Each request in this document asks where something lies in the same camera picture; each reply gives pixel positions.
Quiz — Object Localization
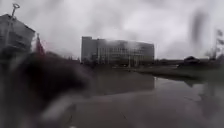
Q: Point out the row of trees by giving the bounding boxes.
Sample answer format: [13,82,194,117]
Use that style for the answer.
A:
[154,55,224,69]

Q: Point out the large grey multi-storey building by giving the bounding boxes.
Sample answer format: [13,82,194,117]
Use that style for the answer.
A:
[80,35,156,66]

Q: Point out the red flag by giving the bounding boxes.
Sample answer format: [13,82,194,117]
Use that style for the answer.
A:
[35,33,46,56]

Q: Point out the street lamp pole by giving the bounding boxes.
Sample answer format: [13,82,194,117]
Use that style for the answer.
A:
[4,2,21,48]

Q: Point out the wet paved plaza ground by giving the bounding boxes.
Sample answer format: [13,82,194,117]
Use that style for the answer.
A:
[39,69,224,128]

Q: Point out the bare tree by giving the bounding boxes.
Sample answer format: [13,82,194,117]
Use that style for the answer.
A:
[205,29,224,62]

